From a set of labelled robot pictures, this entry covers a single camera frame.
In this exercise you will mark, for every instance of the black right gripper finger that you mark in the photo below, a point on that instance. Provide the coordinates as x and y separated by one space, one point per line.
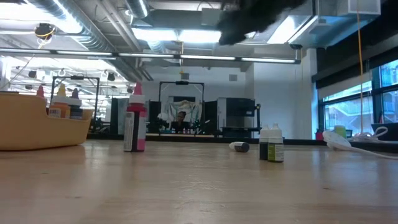
231 35

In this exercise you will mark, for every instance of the small dark dropper bottle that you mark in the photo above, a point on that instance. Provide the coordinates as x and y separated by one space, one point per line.
263 149
241 147

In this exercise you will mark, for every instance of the small green-label dropper bottle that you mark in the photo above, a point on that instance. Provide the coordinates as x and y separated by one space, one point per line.
275 149

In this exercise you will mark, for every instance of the pink food coloring bottle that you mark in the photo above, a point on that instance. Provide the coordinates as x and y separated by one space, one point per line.
135 130

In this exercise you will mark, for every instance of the purple food coloring bottle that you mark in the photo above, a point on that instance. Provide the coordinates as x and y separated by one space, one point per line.
76 109

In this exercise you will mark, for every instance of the orange food coloring bottle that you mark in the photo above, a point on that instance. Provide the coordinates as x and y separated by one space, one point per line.
60 107

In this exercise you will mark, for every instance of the long linear ceiling light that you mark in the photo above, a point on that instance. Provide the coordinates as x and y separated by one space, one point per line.
205 57

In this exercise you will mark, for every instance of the black cabinet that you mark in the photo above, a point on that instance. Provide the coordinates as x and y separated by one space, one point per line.
239 109

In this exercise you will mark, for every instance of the white draped sheet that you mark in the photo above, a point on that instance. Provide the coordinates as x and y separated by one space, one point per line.
192 109

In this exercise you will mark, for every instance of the person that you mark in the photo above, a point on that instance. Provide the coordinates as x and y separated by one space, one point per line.
181 116

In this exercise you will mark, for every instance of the red container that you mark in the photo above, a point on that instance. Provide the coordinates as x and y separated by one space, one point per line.
319 136

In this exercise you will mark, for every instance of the green cup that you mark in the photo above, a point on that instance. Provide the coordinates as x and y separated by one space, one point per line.
340 132

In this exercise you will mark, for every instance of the white round puck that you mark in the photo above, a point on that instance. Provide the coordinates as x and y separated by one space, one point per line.
337 140

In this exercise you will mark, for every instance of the black bin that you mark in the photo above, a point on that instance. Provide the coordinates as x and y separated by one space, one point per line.
391 132

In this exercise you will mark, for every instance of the yellow plastic bin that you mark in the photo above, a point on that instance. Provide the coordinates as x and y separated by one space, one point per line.
31 130

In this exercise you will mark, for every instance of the black table frame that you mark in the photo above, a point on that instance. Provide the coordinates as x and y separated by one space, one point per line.
186 137

